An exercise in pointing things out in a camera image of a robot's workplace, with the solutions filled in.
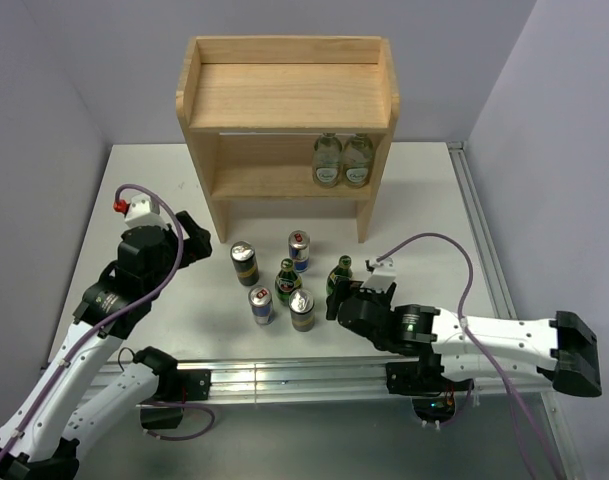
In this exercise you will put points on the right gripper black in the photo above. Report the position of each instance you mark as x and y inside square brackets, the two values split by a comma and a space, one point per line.
[345, 286]

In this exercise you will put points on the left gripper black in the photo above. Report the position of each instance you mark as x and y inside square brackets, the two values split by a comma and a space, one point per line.
[197, 246]

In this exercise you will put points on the green Perrier bottle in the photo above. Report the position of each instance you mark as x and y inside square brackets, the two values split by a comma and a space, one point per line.
[287, 281]
[342, 271]

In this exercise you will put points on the black gold can front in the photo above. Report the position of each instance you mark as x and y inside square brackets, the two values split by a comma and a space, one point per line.
[302, 310]

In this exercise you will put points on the black gold can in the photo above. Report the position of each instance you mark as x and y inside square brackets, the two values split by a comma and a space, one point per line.
[302, 310]
[244, 260]

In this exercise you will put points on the blue silver can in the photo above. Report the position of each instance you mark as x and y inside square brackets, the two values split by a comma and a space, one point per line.
[261, 303]
[299, 246]

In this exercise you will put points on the blue silver can front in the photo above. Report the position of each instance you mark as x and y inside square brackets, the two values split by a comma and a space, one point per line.
[261, 303]

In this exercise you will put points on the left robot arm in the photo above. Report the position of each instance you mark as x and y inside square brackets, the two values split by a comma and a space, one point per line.
[48, 435]

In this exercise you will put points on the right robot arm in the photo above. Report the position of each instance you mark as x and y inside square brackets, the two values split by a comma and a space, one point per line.
[440, 352]

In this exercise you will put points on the wooden two-tier shelf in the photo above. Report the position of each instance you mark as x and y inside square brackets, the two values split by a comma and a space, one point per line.
[251, 107]

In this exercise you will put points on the clear glass bottle left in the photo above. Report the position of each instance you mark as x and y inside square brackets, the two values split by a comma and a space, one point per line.
[326, 160]

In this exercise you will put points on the clear glass bottle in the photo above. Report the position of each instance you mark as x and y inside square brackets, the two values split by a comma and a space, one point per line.
[326, 160]
[357, 159]

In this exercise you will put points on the clear glass bottle right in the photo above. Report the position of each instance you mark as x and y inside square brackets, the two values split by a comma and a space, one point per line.
[357, 159]

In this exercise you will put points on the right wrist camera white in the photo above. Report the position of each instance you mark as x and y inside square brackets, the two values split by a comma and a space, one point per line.
[382, 274]

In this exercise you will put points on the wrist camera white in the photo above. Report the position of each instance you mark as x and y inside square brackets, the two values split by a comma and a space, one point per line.
[382, 274]
[141, 211]

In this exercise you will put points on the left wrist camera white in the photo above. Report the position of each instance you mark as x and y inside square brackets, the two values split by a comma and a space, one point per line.
[141, 211]

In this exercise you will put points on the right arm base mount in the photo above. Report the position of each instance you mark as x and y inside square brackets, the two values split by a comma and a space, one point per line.
[436, 400]

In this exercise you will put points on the aluminium rail front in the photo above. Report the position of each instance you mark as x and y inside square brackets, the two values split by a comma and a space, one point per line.
[318, 379]

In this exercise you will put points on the aluminium rail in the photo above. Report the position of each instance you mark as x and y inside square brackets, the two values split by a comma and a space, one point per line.
[501, 300]
[318, 379]

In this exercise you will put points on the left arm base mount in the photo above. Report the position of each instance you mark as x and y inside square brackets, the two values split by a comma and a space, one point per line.
[180, 386]

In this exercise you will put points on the aluminium rail right side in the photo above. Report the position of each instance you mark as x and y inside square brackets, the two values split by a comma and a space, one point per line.
[501, 300]

